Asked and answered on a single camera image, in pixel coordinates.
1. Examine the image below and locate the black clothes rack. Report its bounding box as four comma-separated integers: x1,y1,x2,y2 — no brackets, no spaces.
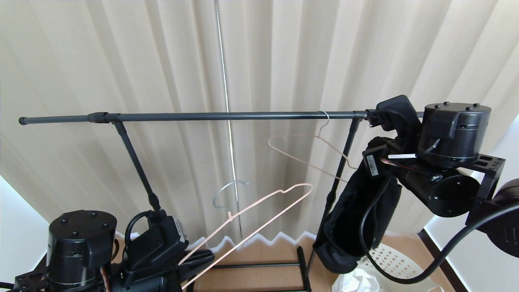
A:
18,110,424,292

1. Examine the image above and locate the white garment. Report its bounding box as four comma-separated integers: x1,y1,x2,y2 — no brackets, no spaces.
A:
332,268,386,292

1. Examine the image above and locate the white laundry basket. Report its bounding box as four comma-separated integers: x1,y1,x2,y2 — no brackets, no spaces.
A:
357,243,444,292

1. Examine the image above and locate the beige curtain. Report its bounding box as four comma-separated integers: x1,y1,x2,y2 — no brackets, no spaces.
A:
0,0,519,248

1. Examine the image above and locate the black garment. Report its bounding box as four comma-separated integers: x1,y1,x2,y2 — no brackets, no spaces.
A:
313,137,403,274

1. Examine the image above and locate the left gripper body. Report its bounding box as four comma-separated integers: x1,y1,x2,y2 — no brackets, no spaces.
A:
134,264,185,292

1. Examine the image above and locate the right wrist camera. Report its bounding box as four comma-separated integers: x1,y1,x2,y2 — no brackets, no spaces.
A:
367,95,422,132

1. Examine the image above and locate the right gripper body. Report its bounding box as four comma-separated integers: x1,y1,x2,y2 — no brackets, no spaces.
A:
362,138,406,179

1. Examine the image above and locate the pink clothes hanger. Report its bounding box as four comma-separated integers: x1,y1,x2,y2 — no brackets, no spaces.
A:
268,111,359,183
178,180,313,290

